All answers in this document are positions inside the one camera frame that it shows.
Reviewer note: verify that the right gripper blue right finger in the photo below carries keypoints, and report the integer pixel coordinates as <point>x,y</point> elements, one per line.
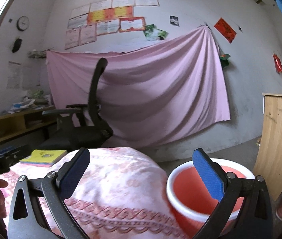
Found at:
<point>255,215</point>

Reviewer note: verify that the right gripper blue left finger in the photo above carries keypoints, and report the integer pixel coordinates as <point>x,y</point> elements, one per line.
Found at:
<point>26,217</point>

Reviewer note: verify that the wooden low shelf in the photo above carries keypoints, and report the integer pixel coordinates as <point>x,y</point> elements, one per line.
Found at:
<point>15,125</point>

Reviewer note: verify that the yellow book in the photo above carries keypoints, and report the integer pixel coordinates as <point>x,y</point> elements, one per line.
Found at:
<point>41,152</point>

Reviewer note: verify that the orange white plastic basin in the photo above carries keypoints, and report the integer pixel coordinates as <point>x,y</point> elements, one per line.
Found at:
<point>191,202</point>

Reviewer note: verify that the floral pink quilt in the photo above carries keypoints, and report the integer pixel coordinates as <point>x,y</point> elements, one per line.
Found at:
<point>122,194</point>

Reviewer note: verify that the black office chair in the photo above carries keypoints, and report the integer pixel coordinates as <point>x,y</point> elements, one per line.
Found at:
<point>80,125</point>

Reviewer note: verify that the red hanging packet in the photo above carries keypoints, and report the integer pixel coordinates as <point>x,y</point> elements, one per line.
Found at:
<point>278,64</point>

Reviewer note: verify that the pink hanging sheet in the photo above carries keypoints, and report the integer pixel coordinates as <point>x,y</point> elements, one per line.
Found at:
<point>150,96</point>

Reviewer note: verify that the round wall clock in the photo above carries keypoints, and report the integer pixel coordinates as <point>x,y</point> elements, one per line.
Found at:
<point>23,23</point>

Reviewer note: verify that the red paper wall square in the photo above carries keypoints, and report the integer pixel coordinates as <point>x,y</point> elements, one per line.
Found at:
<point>226,30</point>

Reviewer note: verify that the certificates on wall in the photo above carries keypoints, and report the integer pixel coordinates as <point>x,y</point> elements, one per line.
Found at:
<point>106,17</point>

